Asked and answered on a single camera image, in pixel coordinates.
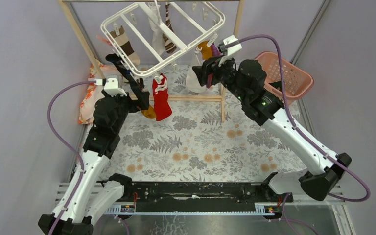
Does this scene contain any brown white striped sock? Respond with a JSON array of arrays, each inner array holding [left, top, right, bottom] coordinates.
[[162, 3, 178, 54]]

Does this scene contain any floral patterned mat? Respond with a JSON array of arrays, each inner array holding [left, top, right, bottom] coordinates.
[[72, 64, 320, 183]]

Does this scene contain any orange white floral cloth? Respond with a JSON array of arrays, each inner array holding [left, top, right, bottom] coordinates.
[[78, 62, 121, 124]]

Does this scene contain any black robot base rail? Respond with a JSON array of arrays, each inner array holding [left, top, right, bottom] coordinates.
[[106, 182, 293, 218]]

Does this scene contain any wooden drying rack frame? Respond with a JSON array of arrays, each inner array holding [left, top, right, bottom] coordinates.
[[57, 0, 245, 123]]

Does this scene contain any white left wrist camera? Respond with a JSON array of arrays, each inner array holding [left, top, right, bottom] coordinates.
[[95, 75, 127, 97]]

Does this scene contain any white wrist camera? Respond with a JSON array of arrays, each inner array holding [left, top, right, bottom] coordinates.
[[218, 35, 242, 59], [95, 75, 127, 97]]

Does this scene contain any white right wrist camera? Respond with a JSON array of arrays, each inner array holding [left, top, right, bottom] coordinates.
[[218, 35, 242, 59]]

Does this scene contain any pink plastic laundry basket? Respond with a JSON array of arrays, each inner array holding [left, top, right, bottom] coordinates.
[[255, 51, 314, 105]]

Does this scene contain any white plastic sock hanger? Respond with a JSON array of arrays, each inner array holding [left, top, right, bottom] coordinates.
[[100, 0, 226, 78]]

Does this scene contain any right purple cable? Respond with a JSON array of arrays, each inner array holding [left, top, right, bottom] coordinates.
[[236, 34, 371, 235]]

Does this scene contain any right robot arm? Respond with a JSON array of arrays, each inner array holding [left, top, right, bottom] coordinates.
[[192, 57, 352, 202]]

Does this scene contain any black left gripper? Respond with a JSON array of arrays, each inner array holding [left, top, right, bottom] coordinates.
[[102, 87, 150, 134]]

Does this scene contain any orange purple sock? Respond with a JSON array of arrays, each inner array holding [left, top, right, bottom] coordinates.
[[192, 41, 220, 89]]

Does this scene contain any beige brown striped sock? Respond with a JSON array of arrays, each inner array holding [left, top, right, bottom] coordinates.
[[110, 26, 141, 66]]

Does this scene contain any brown mustard striped sock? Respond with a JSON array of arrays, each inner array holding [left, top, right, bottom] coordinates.
[[141, 106, 156, 119]]

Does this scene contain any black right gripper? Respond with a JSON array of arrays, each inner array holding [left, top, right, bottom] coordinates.
[[191, 51, 248, 103]]

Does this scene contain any red fluffy sock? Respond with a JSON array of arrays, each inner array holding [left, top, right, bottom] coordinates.
[[152, 73, 172, 121]]

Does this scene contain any dark green sock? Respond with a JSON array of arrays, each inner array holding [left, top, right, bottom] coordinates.
[[269, 81, 283, 93]]

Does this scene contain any black blue sock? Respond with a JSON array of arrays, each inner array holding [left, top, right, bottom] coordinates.
[[105, 54, 149, 99]]

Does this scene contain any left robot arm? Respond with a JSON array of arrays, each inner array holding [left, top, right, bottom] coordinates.
[[38, 90, 150, 235]]

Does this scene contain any cream white sock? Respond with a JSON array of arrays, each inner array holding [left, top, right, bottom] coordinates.
[[148, 2, 165, 55]]

